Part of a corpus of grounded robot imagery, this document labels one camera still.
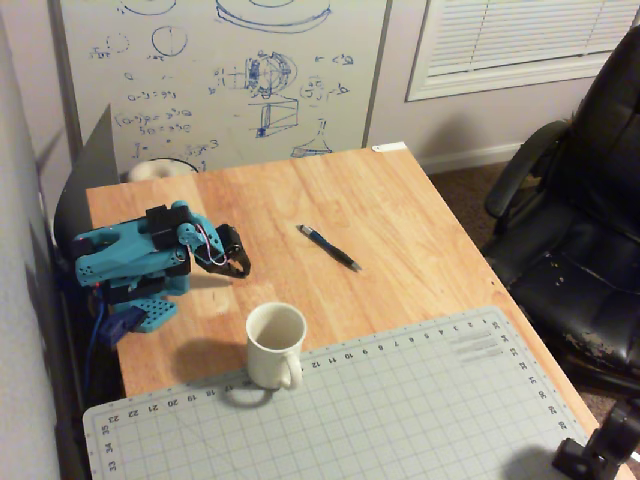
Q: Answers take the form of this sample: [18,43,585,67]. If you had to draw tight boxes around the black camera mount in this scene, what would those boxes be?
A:
[551,399,640,480]

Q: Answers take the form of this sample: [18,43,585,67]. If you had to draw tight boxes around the black leather office chair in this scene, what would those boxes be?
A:
[482,23,640,397]

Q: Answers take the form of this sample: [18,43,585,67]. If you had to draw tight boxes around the blue cable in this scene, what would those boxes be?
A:
[85,298,109,399]

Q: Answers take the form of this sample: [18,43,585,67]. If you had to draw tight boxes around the grey cutting mat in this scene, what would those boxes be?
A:
[82,305,592,480]

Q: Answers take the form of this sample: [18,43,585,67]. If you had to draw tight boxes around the dark blue clamp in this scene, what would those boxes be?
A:
[96,307,147,350]

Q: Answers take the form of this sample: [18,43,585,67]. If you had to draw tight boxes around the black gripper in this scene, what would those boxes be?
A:
[194,223,253,280]

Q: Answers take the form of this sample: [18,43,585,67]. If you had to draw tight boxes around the white window blinds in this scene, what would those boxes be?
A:
[405,0,640,103]

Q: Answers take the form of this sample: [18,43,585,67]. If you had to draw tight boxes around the whiteboard with blue drawings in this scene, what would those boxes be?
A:
[48,0,394,174]

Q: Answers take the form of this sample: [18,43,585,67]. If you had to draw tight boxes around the cream ceramic mug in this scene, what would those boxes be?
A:
[244,301,308,392]

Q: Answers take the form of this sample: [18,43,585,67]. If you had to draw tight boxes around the white round object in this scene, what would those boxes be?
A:
[126,158,201,184]

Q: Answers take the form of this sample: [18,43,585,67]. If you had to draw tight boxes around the blue and black pen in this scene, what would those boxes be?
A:
[297,224,363,274]

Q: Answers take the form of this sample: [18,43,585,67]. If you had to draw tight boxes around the dark grey panel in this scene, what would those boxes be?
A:
[52,103,122,247]

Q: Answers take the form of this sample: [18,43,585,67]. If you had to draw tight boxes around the white and red servo wire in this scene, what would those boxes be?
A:
[191,223,229,267]

